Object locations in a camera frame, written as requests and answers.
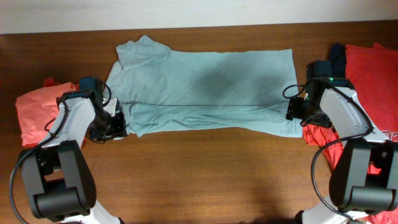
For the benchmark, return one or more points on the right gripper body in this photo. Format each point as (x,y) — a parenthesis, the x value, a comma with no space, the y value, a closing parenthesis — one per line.
(306,110)

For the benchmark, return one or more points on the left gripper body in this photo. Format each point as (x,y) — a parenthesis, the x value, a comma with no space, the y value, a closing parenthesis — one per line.
(106,127)

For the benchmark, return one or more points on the grey t-shirt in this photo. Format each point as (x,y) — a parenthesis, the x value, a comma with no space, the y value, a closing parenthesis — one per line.
(161,89)

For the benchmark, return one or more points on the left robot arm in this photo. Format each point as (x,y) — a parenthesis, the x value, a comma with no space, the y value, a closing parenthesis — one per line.
(57,179)

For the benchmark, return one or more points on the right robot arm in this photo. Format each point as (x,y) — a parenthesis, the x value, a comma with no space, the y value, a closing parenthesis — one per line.
(364,180)

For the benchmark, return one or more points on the dark navy garment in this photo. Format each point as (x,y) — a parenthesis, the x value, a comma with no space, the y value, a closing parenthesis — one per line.
(337,58)

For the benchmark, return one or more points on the folded salmon pink shirt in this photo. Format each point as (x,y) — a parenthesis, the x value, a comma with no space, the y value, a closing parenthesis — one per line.
(36,108)

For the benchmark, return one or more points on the red printed t-shirt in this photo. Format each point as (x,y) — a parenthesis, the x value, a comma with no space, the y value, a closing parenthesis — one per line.
(373,72)

